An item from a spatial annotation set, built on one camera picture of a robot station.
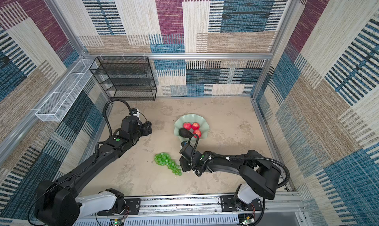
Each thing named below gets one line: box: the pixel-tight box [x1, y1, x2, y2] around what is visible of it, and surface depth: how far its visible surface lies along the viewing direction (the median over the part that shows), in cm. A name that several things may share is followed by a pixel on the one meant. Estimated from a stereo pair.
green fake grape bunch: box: [153, 151, 183, 177], surface depth 85 cm
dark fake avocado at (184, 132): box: [178, 127, 192, 139], surface depth 96 cm
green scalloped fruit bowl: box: [173, 113, 210, 145], surface depth 102 cm
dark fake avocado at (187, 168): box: [183, 165, 192, 172], surface depth 77 cm
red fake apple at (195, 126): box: [191, 122, 200, 131], surface depth 101 cm
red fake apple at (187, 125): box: [182, 121, 191, 131], surface depth 101 cm
